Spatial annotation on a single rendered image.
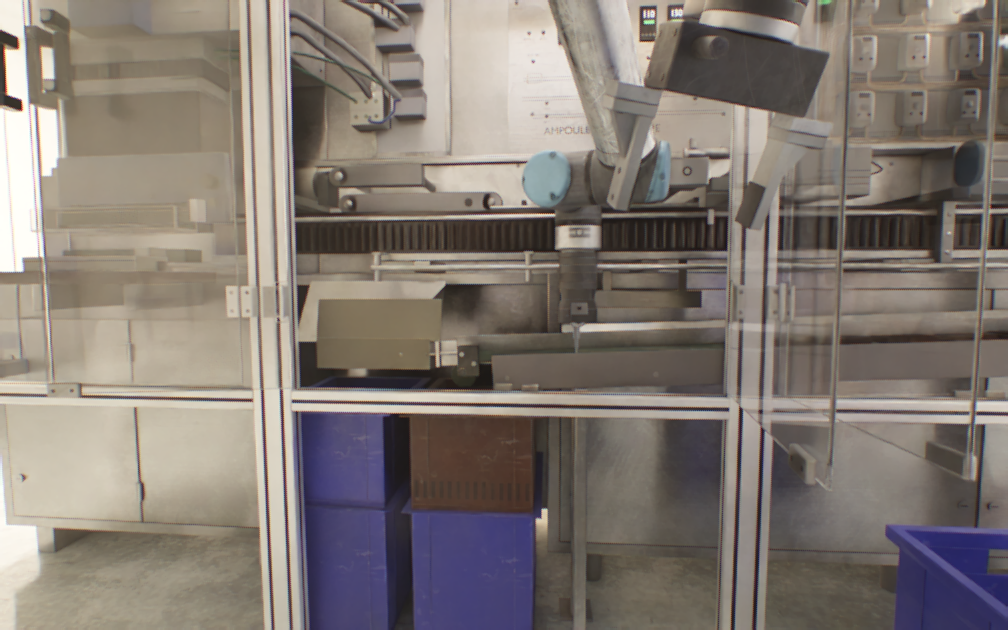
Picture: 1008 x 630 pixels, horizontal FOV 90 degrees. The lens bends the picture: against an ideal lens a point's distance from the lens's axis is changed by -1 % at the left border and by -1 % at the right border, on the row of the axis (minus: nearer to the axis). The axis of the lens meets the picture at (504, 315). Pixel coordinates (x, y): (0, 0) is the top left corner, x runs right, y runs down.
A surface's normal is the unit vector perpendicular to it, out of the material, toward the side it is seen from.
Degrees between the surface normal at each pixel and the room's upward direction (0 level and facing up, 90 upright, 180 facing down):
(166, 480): 90
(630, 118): 114
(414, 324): 79
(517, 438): 90
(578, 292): 99
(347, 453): 90
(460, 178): 90
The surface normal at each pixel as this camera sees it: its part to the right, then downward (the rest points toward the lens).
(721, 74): 0.11, 0.47
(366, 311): -0.09, -0.11
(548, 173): -0.55, 0.07
